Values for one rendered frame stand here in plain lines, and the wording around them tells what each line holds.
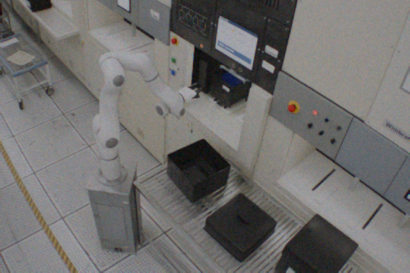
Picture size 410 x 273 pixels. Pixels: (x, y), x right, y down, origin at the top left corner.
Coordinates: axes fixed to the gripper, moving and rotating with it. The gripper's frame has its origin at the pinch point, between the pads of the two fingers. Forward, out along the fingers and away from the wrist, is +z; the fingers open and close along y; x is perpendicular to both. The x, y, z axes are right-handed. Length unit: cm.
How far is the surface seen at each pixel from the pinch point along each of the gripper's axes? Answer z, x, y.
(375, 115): -5, 44, 103
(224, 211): -38, -33, 57
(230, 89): 27.0, -10.1, 7.1
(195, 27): 9.2, 34.0, -12.5
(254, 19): 4, 57, 29
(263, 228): -33, -33, 80
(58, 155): -47, -119, -122
